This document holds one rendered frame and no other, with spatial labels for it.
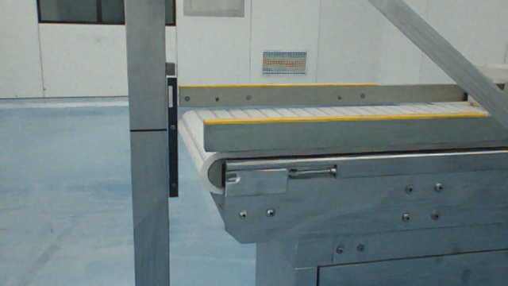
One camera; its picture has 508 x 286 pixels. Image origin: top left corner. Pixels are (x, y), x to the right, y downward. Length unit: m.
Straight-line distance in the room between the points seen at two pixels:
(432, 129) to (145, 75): 0.43
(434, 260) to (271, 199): 0.29
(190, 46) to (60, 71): 1.39
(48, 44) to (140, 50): 4.83
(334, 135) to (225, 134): 0.12
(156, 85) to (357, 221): 0.38
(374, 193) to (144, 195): 0.40
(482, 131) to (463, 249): 0.19
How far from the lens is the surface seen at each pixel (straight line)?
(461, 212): 0.69
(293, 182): 0.57
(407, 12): 0.58
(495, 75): 0.93
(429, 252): 0.75
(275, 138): 0.55
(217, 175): 0.56
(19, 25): 5.64
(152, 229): 0.87
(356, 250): 0.69
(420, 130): 0.62
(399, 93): 0.91
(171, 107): 0.81
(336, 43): 6.24
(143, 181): 0.84
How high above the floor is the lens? 0.98
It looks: 14 degrees down
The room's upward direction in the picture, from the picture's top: 1 degrees clockwise
